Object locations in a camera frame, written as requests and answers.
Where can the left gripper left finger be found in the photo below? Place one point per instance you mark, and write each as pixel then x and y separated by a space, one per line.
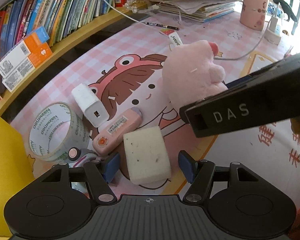
pixel 110 166

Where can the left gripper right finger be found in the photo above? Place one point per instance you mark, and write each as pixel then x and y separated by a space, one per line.
pixel 188 166

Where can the pink correction tape case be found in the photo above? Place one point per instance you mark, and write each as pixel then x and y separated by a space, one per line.
pixel 110 137

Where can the grey toy truck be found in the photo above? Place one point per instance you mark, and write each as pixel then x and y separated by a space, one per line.
pixel 78 157

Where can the white sponge block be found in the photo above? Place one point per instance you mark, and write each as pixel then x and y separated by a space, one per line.
pixel 146 156

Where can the pink plush toy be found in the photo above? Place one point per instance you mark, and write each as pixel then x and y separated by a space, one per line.
pixel 190 75

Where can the white plug on socket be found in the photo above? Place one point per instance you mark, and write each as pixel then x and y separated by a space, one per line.
pixel 271 34

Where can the white charger adapter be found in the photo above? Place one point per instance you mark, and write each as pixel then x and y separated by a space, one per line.
pixel 90 105

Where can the clear packing tape roll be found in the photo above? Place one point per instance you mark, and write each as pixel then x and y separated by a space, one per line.
pixel 56 130

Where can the pink cartoon desk mat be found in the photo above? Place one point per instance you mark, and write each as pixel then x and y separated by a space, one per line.
pixel 130 62

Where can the pink cylindrical pen holder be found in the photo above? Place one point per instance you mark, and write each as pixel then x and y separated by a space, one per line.
pixel 253 13

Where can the yellow cardboard box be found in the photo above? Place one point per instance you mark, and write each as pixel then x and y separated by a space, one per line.
pixel 15 170

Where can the small white label tag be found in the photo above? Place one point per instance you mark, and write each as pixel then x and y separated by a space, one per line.
pixel 175 39

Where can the black marker pen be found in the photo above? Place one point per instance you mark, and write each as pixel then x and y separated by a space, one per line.
pixel 162 26

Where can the orange white box lower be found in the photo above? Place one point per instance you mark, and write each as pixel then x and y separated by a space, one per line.
pixel 20 62

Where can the orange white box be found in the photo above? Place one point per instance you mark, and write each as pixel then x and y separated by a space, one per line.
pixel 20 62
pixel 33 40

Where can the wooden shelf board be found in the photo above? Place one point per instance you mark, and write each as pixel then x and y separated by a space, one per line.
pixel 62 47

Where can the orange white box upper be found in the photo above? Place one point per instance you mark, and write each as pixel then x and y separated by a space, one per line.
pixel 33 40

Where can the row of books on shelf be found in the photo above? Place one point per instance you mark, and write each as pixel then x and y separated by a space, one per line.
pixel 60 18

